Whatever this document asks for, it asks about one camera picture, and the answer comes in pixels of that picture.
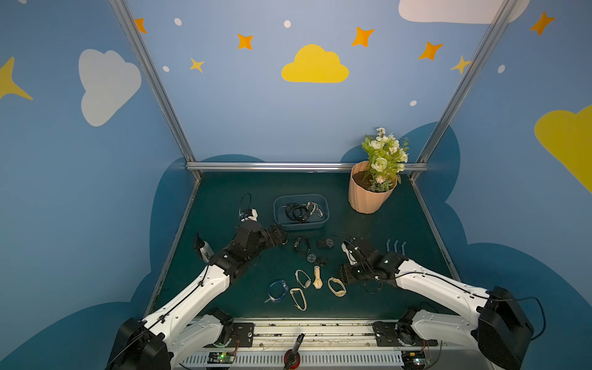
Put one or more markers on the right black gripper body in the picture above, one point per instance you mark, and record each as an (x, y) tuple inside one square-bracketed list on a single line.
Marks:
[(354, 267)]

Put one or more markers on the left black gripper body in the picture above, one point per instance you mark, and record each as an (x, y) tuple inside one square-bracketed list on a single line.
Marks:
[(270, 236)]

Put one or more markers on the cream strap round watch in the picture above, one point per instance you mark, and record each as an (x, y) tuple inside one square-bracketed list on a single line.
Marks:
[(337, 287)]

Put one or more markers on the black dial leather strap watch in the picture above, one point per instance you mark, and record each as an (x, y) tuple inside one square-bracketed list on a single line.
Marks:
[(316, 260)]

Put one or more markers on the silver chain bracelet watch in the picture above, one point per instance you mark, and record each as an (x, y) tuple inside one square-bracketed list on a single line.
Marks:
[(317, 210)]

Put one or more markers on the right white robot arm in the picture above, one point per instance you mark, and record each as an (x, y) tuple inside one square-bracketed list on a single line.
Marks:
[(490, 321)]

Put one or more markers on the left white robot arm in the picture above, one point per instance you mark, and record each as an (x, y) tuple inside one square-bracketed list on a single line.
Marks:
[(163, 339)]

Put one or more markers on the blue plastic storage box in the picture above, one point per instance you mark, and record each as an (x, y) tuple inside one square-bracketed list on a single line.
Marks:
[(313, 223)]

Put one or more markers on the silver cylindrical flashlight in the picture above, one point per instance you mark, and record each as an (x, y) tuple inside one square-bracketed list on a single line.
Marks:
[(202, 248)]

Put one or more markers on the ribbed terracotta flower pot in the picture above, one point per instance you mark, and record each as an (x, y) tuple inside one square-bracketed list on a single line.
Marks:
[(362, 200)]

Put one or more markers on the right green circuit board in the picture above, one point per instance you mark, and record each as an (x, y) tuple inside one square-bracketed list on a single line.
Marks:
[(414, 360)]

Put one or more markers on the green circuit board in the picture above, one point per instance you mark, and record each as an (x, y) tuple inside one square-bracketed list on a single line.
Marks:
[(221, 358), (414, 360)]

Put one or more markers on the artificial white flower plant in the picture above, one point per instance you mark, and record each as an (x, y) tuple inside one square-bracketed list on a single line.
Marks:
[(387, 157)]

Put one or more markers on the red emergency stop button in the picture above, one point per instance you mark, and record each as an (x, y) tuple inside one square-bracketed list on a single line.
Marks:
[(292, 357)]

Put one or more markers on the left green circuit board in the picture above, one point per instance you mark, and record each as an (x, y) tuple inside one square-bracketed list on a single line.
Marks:
[(221, 358)]

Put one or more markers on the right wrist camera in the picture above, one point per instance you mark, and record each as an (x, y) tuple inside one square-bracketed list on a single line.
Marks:
[(351, 260)]

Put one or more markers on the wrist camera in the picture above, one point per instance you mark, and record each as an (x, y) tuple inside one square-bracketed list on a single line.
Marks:
[(248, 214), (351, 260)]

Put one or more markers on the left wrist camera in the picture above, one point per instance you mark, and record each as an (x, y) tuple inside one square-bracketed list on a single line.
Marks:
[(248, 214)]

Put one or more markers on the blue garden fork wooden handle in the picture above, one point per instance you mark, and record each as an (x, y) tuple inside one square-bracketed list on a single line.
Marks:
[(393, 246)]

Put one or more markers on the cream strap small watch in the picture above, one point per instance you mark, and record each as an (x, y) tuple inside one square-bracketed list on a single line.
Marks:
[(318, 282)]

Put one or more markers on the black digital strap watch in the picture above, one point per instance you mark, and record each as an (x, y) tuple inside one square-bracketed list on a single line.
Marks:
[(301, 246)]

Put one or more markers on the cream strap square watch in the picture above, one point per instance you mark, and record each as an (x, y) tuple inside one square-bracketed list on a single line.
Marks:
[(299, 299)]

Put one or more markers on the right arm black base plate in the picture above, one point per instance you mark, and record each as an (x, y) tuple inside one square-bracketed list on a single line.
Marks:
[(391, 334)]

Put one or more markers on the aluminium back frame bar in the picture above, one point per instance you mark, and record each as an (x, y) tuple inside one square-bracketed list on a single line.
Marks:
[(269, 167)]

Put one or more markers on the aluminium rail front frame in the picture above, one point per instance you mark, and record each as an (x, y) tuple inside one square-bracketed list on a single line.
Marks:
[(331, 344)]

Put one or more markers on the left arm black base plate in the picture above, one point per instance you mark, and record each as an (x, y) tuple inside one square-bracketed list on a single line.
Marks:
[(239, 334)]

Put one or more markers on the aluminium left frame post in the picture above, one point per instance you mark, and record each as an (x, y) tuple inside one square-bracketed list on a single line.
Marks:
[(135, 39)]

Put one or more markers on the aluminium frame post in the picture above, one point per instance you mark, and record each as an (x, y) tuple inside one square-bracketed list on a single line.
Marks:
[(488, 43), (135, 39)]

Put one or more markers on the aluminium right frame post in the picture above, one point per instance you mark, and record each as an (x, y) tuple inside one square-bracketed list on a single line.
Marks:
[(488, 43)]

